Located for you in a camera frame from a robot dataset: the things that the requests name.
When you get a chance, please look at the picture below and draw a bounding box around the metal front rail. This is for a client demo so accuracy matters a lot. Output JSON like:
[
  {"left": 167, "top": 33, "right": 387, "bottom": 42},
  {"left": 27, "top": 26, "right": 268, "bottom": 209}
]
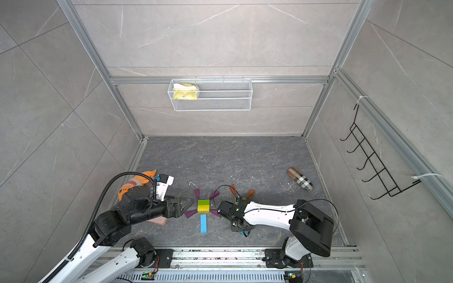
[{"left": 69, "top": 246, "right": 369, "bottom": 283}]

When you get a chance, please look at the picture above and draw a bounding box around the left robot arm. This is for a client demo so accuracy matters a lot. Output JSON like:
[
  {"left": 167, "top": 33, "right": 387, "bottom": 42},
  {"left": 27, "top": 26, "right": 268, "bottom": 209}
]
[{"left": 42, "top": 186, "right": 195, "bottom": 283}]

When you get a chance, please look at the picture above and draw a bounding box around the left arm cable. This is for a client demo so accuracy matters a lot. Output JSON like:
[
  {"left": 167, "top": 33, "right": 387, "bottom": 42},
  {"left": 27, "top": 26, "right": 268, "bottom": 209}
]
[{"left": 42, "top": 171, "right": 157, "bottom": 283}]

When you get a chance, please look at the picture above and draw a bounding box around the white wire mesh basket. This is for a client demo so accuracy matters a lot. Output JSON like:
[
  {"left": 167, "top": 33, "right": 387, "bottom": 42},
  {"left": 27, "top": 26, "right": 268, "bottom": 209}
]
[{"left": 168, "top": 79, "right": 253, "bottom": 112}]

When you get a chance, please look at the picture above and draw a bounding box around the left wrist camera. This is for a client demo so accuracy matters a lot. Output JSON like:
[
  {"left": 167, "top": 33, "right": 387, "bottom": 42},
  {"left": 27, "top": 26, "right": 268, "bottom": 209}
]
[{"left": 156, "top": 174, "right": 174, "bottom": 201}]

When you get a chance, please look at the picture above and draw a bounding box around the light blue long block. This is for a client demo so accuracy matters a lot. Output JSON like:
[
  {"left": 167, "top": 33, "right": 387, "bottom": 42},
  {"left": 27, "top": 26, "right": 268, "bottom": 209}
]
[{"left": 200, "top": 214, "right": 207, "bottom": 234}]

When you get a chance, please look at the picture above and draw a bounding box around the black wire hook rack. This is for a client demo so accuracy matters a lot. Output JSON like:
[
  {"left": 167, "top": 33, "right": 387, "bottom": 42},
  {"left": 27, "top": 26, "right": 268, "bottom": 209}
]
[{"left": 340, "top": 104, "right": 422, "bottom": 200}]

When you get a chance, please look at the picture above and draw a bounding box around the small orange wedge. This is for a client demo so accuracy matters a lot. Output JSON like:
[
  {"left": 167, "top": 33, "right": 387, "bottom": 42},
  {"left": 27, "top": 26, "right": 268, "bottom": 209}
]
[{"left": 245, "top": 189, "right": 255, "bottom": 200}]

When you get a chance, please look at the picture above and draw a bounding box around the yellow block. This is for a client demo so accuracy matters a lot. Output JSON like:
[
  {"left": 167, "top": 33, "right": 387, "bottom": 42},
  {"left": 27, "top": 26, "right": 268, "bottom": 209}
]
[{"left": 197, "top": 205, "right": 210, "bottom": 213}]

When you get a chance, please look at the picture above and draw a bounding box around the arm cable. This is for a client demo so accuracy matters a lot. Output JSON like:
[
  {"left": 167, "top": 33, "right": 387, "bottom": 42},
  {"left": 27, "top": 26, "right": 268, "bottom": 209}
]
[
  {"left": 212, "top": 184, "right": 340, "bottom": 236},
  {"left": 42, "top": 171, "right": 157, "bottom": 283}
]

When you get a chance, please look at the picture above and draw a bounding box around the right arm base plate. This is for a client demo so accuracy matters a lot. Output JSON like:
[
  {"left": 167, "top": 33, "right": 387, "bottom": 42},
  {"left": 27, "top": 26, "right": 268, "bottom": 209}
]
[{"left": 263, "top": 248, "right": 313, "bottom": 269}]

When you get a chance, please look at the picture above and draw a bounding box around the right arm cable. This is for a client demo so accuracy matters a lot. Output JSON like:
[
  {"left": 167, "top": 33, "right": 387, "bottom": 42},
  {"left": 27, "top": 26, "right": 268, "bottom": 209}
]
[{"left": 212, "top": 184, "right": 340, "bottom": 236}]

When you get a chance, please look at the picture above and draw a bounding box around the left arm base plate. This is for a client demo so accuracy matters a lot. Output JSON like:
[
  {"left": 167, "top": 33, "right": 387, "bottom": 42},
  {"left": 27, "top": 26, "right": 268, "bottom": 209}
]
[{"left": 151, "top": 249, "right": 175, "bottom": 269}]

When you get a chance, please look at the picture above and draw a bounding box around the plaid patterned pouch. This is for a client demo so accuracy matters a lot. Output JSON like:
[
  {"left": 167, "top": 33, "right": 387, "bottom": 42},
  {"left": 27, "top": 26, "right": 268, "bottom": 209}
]
[{"left": 287, "top": 167, "right": 313, "bottom": 191}]

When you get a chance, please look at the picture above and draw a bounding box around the orange plush fish toy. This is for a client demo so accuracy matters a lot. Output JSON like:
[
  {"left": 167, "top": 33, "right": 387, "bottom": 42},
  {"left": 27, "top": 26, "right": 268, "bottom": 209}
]
[{"left": 118, "top": 169, "right": 157, "bottom": 201}]

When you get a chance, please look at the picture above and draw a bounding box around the orange red wedge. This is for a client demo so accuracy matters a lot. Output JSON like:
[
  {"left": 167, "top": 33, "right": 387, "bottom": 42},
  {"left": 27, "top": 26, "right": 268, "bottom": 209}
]
[{"left": 230, "top": 185, "right": 238, "bottom": 198}]

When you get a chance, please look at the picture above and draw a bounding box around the yellow cloth in basket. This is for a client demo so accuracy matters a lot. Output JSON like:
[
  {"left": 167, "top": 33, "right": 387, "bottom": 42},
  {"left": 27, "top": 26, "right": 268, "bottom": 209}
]
[{"left": 171, "top": 83, "right": 199, "bottom": 100}]

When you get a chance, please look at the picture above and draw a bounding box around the pink rounded case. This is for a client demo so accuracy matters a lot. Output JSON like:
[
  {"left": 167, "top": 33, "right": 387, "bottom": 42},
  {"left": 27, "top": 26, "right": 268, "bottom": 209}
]
[{"left": 148, "top": 216, "right": 168, "bottom": 226}]

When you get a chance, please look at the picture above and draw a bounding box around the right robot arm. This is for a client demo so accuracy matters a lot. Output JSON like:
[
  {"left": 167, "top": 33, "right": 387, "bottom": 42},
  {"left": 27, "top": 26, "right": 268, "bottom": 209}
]
[{"left": 217, "top": 199, "right": 335, "bottom": 266}]

